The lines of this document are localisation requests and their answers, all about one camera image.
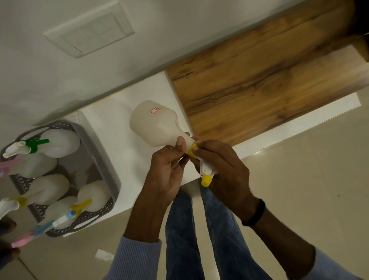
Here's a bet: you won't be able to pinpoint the person's left hand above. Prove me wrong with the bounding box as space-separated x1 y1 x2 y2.
143 132 191 209

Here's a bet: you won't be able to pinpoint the brown wooden panel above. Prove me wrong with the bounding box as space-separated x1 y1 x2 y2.
165 0 369 148

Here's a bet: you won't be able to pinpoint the spray bottle with green trigger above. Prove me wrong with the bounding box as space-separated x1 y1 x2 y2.
2 129 81 159

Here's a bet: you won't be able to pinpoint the person's right forearm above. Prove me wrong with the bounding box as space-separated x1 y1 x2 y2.
244 206 317 280

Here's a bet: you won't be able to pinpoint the spray bottle with pink head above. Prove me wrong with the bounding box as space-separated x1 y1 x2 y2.
0 154 58 179

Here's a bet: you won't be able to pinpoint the black wristband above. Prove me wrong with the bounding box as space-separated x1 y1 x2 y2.
241 198 266 227

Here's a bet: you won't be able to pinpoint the person's blue jeans legs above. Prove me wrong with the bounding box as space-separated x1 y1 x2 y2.
165 185 273 280

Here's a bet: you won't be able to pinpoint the spray bottle with yellow collar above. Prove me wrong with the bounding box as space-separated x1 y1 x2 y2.
0 174 70 220

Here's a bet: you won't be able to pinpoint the white paper scrap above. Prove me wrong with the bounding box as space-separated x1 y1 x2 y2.
94 248 115 263

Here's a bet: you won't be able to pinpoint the translucent white spray bottle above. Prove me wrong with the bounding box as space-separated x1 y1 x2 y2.
129 100 199 153

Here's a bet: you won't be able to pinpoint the spray bottle with yellow trigger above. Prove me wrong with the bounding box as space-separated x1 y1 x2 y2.
52 180 112 228

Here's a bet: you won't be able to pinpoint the white wall switch plate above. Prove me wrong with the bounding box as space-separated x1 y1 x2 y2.
43 0 135 59

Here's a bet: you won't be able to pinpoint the person's right hand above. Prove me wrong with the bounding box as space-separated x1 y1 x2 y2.
189 140 260 223

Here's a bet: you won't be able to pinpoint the white yellow spray head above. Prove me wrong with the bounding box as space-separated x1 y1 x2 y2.
187 142 217 188

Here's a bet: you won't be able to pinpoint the person's left forearm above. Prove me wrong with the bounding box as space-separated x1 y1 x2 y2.
123 190 176 244

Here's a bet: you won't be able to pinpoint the grey perforated plastic basket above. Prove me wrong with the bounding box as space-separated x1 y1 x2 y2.
0 120 121 238

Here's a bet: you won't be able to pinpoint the spray bottle pink blue head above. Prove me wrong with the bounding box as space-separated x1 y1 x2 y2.
11 196 79 249

